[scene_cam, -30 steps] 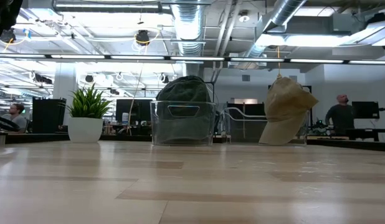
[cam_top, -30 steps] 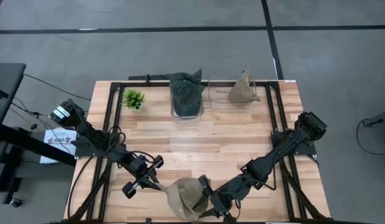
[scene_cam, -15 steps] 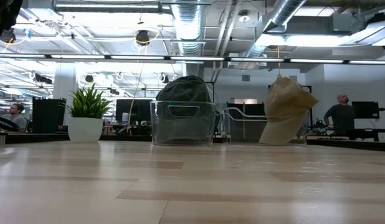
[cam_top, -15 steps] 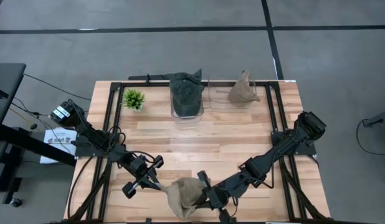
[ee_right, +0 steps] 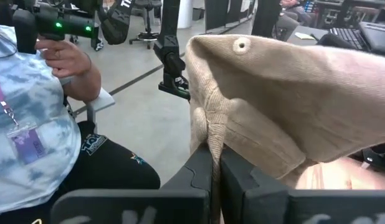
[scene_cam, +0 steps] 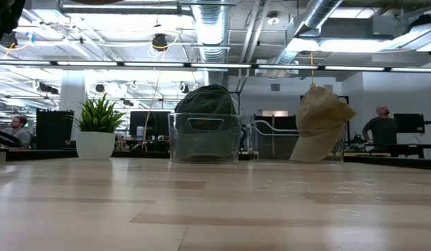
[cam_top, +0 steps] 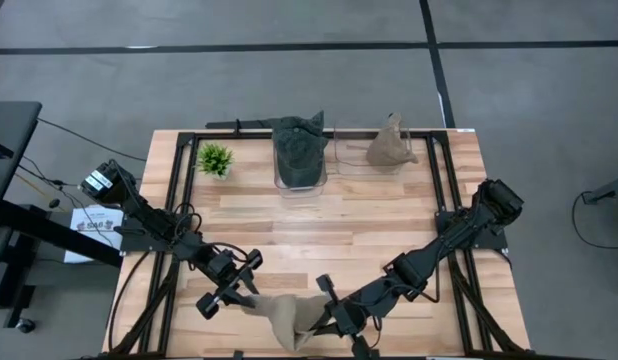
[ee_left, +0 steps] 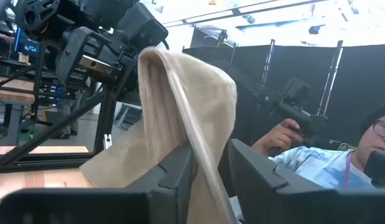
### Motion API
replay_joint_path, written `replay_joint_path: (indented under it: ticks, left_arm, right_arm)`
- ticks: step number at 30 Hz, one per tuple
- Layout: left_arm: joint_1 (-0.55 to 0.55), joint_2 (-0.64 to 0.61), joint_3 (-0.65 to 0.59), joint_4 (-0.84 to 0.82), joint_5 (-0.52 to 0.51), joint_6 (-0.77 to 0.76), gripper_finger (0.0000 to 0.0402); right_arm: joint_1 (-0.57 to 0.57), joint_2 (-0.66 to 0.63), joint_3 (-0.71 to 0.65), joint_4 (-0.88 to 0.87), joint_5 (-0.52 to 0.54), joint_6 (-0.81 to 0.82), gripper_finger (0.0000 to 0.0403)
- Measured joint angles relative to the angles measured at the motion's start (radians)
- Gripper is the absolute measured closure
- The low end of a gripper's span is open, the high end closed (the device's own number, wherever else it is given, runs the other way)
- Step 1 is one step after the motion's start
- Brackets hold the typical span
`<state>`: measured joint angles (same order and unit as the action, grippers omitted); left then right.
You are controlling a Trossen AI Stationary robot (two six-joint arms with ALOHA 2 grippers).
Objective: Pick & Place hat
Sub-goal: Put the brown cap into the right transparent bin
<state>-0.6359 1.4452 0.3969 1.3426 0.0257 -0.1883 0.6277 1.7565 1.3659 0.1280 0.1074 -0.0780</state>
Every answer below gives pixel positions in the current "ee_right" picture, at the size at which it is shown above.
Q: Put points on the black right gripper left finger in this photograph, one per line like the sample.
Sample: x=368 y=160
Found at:
x=133 y=207

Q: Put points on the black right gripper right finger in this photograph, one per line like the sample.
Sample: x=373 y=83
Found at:
x=304 y=207

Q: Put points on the beige cap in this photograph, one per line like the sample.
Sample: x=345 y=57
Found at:
x=289 y=99

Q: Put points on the grey office chair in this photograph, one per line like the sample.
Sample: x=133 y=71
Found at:
x=102 y=99

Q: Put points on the person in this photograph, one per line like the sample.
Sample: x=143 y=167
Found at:
x=40 y=93
x=296 y=12
x=265 y=18

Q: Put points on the grey office desk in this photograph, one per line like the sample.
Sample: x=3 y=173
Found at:
x=307 y=43

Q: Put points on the black swivel chair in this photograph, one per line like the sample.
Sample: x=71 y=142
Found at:
x=145 y=36

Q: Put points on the yellow notepad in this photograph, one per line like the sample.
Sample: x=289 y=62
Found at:
x=304 y=35

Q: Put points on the black keyboard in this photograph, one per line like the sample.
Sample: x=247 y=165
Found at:
x=348 y=37

